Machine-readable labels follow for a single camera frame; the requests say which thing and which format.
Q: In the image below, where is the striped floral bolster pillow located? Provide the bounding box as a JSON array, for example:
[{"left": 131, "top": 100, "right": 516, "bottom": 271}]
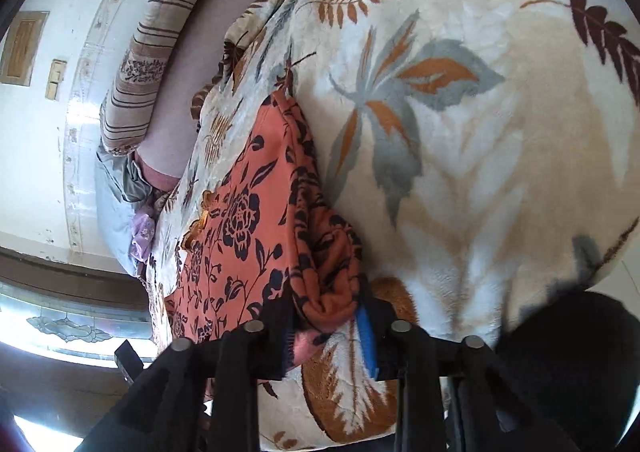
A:
[{"left": 100, "top": 0, "right": 246, "bottom": 157}]

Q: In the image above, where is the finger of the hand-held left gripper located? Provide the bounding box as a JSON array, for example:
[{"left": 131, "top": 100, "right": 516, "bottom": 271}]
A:
[{"left": 114, "top": 338, "right": 147, "bottom": 385}]

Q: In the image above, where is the dark wooden window frame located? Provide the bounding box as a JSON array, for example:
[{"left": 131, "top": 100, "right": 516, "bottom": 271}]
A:
[{"left": 0, "top": 246, "right": 156, "bottom": 433}]

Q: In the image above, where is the grey-blue pillow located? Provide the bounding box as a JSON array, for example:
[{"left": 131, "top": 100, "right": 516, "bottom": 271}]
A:
[{"left": 94, "top": 139, "right": 162, "bottom": 277}]

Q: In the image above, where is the leaf print quilted bedspread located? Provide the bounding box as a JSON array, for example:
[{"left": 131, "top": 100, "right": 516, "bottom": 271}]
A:
[{"left": 145, "top": 0, "right": 640, "bottom": 452}]

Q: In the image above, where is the stained glass window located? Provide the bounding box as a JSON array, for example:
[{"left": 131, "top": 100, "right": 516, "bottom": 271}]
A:
[{"left": 0, "top": 279, "right": 156, "bottom": 358}]

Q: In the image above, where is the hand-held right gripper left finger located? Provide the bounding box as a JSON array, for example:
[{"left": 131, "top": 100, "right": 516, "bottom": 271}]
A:
[{"left": 90, "top": 299, "right": 297, "bottom": 452}]

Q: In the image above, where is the beige wall switch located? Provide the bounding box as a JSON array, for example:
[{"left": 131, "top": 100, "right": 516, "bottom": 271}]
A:
[{"left": 45, "top": 59, "right": 69, "bottom": 100}]

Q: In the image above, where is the orange floral shirt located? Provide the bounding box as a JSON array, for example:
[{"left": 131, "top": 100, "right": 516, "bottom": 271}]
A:
[{"left": 164, "top": 90, "right": 368, "bottom": 349}]

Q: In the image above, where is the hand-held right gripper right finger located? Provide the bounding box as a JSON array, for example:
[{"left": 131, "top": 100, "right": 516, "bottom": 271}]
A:
[{"left": 354, "top": 282, "right": 568, "bottom": 452}]

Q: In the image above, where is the purple printed cloth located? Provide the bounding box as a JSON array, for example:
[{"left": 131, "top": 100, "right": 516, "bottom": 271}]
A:
[{"left": 129, "top": 211, "right": 161, "bottom": 265}]

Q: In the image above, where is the wooden wall panel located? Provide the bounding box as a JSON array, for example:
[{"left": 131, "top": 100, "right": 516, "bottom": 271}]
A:
[{"left": 0, "top": 10, "right": 50, "bottom": 85}]

